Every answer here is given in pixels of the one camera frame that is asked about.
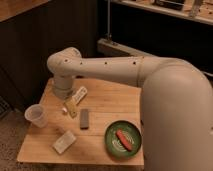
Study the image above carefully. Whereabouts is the dark grey rectangular block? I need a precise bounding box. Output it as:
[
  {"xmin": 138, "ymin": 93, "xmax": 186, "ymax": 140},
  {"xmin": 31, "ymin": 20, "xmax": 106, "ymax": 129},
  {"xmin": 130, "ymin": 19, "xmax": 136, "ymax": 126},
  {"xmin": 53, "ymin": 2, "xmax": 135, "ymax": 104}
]
[{"xmin": 80, "ymin": 109, "xmax": 89, "ymax": 129}]

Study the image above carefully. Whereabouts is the red sausage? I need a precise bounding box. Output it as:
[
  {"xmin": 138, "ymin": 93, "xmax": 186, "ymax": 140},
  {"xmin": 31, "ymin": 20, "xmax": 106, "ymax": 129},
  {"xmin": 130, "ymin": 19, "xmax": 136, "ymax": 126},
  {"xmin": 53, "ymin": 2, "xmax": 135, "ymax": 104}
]
[{"xmin": 116, "ymin": 129, "xmax": 132, "ymax": 151}]

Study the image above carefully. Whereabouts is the metal frame rail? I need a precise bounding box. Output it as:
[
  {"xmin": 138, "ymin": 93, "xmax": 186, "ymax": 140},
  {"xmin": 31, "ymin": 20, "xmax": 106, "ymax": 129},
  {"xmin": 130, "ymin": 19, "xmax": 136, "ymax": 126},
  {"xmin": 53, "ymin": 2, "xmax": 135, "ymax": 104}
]
[{"xmin": 97, "ymin": 37, "xmax": 213, "ymax": 78}]

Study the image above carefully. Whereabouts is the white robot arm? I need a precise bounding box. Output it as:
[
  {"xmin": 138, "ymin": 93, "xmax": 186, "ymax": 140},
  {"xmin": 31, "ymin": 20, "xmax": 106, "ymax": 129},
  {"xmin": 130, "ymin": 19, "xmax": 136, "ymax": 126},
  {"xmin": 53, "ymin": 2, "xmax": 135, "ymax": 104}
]
[{"xmin": 47, "ymin": 47, "xmax": 213, "ymax": 171}]

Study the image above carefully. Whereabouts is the green ceramic plate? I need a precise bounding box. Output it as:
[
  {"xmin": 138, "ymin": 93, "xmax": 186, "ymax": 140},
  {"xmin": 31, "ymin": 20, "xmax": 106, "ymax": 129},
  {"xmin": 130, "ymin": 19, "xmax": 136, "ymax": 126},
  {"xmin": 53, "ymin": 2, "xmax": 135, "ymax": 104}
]
[{"xmin": 104, "ymin": 120, "xmax": 142, "ymax": 159}]

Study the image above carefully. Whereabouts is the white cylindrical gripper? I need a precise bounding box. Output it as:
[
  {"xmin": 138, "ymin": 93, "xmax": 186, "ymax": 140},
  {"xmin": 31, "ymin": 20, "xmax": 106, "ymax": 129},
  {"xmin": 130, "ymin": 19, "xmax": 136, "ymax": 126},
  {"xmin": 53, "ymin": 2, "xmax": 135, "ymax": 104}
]
[{"xmin": 52, "ymin": 75, "xmax": 77, "ymax": 118}]

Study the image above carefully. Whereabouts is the white sponge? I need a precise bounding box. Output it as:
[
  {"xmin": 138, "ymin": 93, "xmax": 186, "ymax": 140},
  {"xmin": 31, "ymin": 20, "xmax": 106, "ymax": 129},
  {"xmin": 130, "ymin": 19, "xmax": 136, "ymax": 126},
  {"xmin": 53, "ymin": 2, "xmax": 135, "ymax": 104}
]
[{"xmin": 52, "ymin": 131, "xmax": 76, "ymax": 154}]

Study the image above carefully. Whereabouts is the background shelf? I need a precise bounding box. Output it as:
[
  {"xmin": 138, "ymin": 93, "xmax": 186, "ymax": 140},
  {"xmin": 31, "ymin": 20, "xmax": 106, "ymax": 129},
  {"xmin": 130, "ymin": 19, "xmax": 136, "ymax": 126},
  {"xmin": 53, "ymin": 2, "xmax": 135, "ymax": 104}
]
[{"xmin": 112, "ymin": 0, "xmax": 213, "ymax": 26}]

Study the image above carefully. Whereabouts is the translucent white cup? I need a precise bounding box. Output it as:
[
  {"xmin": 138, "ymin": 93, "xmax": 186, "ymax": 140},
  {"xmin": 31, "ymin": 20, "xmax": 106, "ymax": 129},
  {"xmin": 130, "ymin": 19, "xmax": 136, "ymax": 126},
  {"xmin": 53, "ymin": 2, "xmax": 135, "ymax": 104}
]
[{"xmin": 24, "ymin": 104, "xmax": 47, "ymax": 128}]

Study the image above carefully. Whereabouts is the wooden table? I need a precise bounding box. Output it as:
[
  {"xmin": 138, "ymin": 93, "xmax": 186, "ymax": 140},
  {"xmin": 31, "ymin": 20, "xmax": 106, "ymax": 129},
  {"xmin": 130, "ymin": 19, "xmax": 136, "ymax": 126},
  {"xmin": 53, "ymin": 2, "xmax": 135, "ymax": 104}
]
[{"xmin": 17, "ymin": 79, "xmax": 144, "ymax": 165}]

